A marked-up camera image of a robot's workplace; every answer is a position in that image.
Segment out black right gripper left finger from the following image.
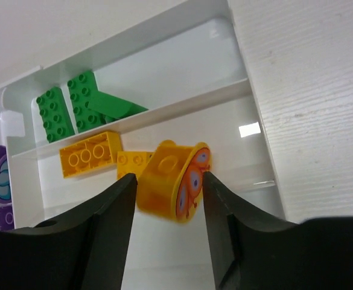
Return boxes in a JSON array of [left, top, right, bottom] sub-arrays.
[[0, 173, 137, 289]]

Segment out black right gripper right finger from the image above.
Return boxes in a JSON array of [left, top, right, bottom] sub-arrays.
[[203, 172, 353, 289]]

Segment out yellow square lego brick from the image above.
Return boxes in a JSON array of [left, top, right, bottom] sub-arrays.
[[116, 151, 153, 179]]

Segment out yellow rounded lego brick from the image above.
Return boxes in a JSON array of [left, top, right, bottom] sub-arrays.
[[136, 140, 212, 224]]

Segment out green long lego brick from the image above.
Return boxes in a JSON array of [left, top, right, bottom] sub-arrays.
[[67, 70, 106, 133]]

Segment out purple curved lego brick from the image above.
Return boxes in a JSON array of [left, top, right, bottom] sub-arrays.
[[0, 204, 14, 231]]

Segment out green curved lego brick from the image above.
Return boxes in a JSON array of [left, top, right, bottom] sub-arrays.
[[88, 91, 148, 120]]

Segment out white divided tray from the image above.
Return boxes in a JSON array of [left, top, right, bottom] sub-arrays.
[[0, 0, 287, 290]]

